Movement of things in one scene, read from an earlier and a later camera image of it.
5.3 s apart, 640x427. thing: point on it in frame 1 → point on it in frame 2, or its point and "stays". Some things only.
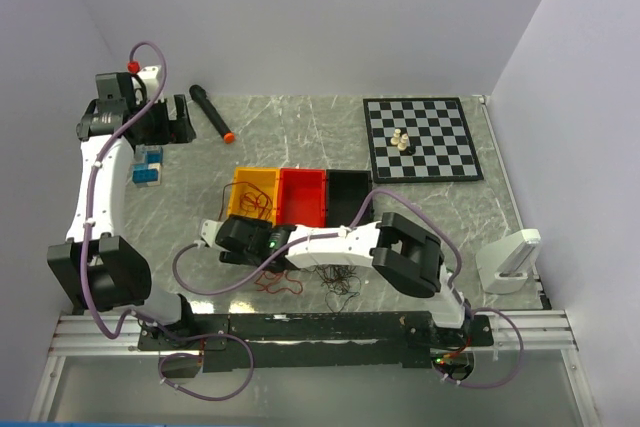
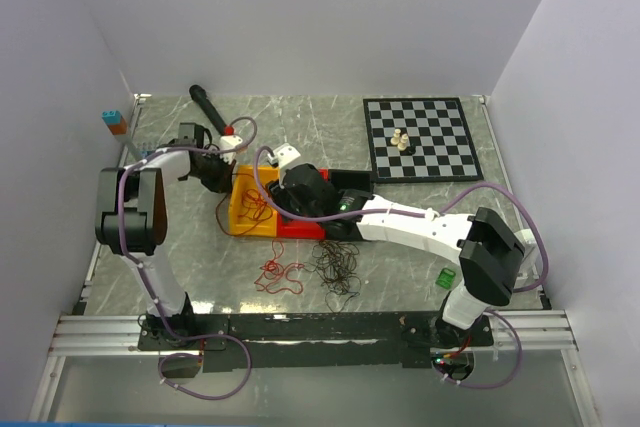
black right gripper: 231,258 → 280,195
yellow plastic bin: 254,193 stays
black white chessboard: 420,140 stays
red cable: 254,199 stays
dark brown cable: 342,282 stays
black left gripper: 174,131 → 224,184
